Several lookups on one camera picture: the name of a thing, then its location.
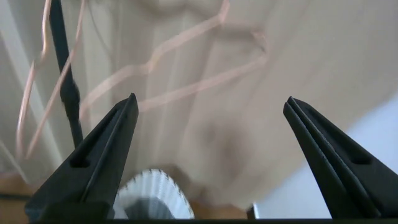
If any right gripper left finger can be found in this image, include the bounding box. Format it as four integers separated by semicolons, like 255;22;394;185
24;92;140;220

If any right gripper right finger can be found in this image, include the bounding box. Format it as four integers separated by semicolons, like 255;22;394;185
282;95;398;218

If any pink clothes hanger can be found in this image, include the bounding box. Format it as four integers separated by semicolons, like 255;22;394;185
78;0;269;122
15;0;87;160

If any white laundry basket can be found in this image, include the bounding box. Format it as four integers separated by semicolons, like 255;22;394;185
113;169;196;220

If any black clothes rack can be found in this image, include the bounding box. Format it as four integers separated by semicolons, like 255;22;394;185
0;0;85;200

